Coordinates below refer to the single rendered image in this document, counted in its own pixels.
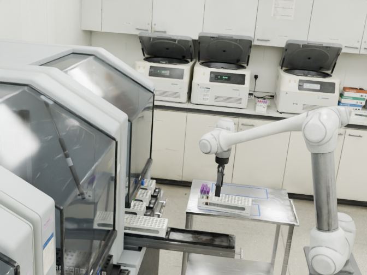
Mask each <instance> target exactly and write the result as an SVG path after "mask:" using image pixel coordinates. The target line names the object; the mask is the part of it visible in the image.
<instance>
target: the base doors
mask: <svg viewBox="0 0 367 275"><path fill-rule="evenodd" d="M221 118H229V119H231V120H232V121H233V122H234V123H235V124H236V125H234V126H235V133H237V131H238V132H241V131H245V130H249V129H252V128H256V127H259V126H262V125H266V124H269V123H273V122H274V121H264V120H257V119H246V118H239V119H238V118H232V117H222V116H213V115H202V114H197V113H186V112H175V111H164V110H154V118H153V137H152V159H153V161H152V165H151V177H154V178H164V179H170V180H179V181H189V182H192V181H193V179H196V180H206V181H217V166H218V164H217V163H216V162H215V157H216V156H215V154H211V155H209V154H204V153H203V152H202V151H201V150H200V147H199V141H200V139H201V138H202V136H203V135H205V134H206V133H208V132H210V131H213V130H214V129H215V128H209V127H207V125H210V126H216V124H217V122H218V120H219V119H221ZM154 119H160V120H164V122H160V121H154ZM186 119H187V123H186ZM238 122H239V126H238ZM242 123H243V124H248V125H252V124H253V125H254V127H253V126H247V125H241V124H242ZM240 128H242V130H240ZM340 133H341V134H343V135H338V141H337V147H336V149H335V150H334V161H335V179H336V197H337V198H339V199H349V200H359V201H367V131H366V130H355V129H345V128H340V129H339V132H338V134H340ZM185 134H186V138H185ZM349 134H351V135H357V136H359V135H360V136H362V137H356V136H349ZM289 137H290V138H289ZM288 144H289V145H288ZM235 146H236V149H235ZM184 148H185V151H184ZM234 155H235V158H234ZM233 165H234V168H233ZM182 170H183V173H182ZM284 172H285V173H284ZM232 174H233V177H232ZM223 182H226V183H235V184H245V185H251V186H261V187H270V188H280V189H286V191H287V192H288V193H297V194H306V195H313V181H312V166H311V152H309V150H308V149H307V147H306V143H305V140H304V137H303V135H302V131H288V132H284V133H279V134H275V135H271V136H266V137H262V138H259V139H255V140H251V141H246V142H242V143H239V144H235V145H232V150H231V153H230V157H229V163H228V164H226V165H225V168H224V176H223Z"/></svg>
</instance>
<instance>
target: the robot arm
mask: <svg viewBox="0 0 367 275"><path fill-rule="evenodd" d="M349 121H350V116H349V113H348V110H347V109H346V108H345V107H341V106H329V107H323V108H319V109H315V110H311V111H308V112H305V113H302V114H300V115H297V116H294V117H291V118H287V119H283V120H280V121H277V122H273V123H269V124H266V125H262V126H259V127H256V128H252V129H249V130H245V131H241V132H238V133H235V126H234V122H233V121H232V120H231V119H229V118H221V119H219V120H218V122H217V124H216V128H215V129H214V130H213V131H210V132H208V133H206V134H205V135H203V136H202V138H201V139H200V141H199V147H200V150H201V151H202V152H203V153H204V154H209V155H211V154H215V156H216V157H215V162H216V163H217V164H218V166H217V181H216V184H215V186H216V188H215V197H220V194H221V187H222V186H223V176H224V168H225V165H226V164H228V163H229V157H230V153H231V150H232V145H235V144H239V143H242V142H246V141H251V140H255V139H259V138H263V137H266V136H271V135H275V134H279V133H284V132H288V131H302V135H303V137H304V140H305V143H306V147H307V149H308V150H309V152H311V166H312V181H313V197H314V205H315V220H316V226H315V227H314V228H313V229H312V230H311V233H310V252H309V262H310V265H311V267H312V268H313V269H314V270H315V271H316V272H317V273H320V274H323V275H333V274H336V273H338V272H341V273H348V274H354V270H353V268H352V267H351V264H350V255H351V252H352V248H353V244H354V239H355V235H356V227H355V224H354V221H353V219H352V218H351V217H350V216H349V215H347V214H344V213H340V212H338V207H337V197H336V179H335V161H334V150H335V149H336V147H337V141H338V132H339V129H340V128H342V127H344V126H346V125H347V124H348V123H349Z"/></svg>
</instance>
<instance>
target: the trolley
mask: <svg viewBox="0 0 367 275"><path fill-rule="evenodd" d="M202 184H204V187H205V185H206V184H207V185H208V187H210V193H215V188H216V186H215V184H216V181H206V180H196V179H193V181H192V186H191V191H190V195H189V199H188V204H187V208H186V223H185V229H191V230H193V218H194V215H198V216H207V217H216V218H226V219H235V220H244V221H249V222H259V223H268V224H276V230H275V237H274V244H273V251H272V255H271V262H270V263H269V262H261V261H252V260H240V259H233V258H225V257H220V256H211V255H203V254H194V253H185V252H183V256H182V269H181V275H274V274H273V271H274V265H275V258H276V251H277V245H278V241H279V234H280V227H281V225H286V226H289V228H288V234H287V241H286V247H285V253H284V257H283V264H282V270H281V275H286V272H287V265H288V259H289V253H290V249H291V243H292V237H293V230H294V227H295V226H298V227H299V226H300V225H299V221H298V217H297V214H296V211H295V207H294V203H293V200H292V199H289V198H288V194H287V191H286V189H280V188H270V187H261V186H251V185H245V184H235V183H226V182H223V186H222V187H221V194H224V195H232V196H239V197H244V198H251V199H252V201H251V211H250V216H244V215H240V214H235V213H228V212H220V211H213V210H204V209H199V208H197V203H198V196H199V193H200V188H201V186H202ZM289 202H291V204H292V208H293V212H294V216H295V220H296V222H297V223H295V221H294V217H293V213H292V209H291V206H290V203H289Z"/></svg>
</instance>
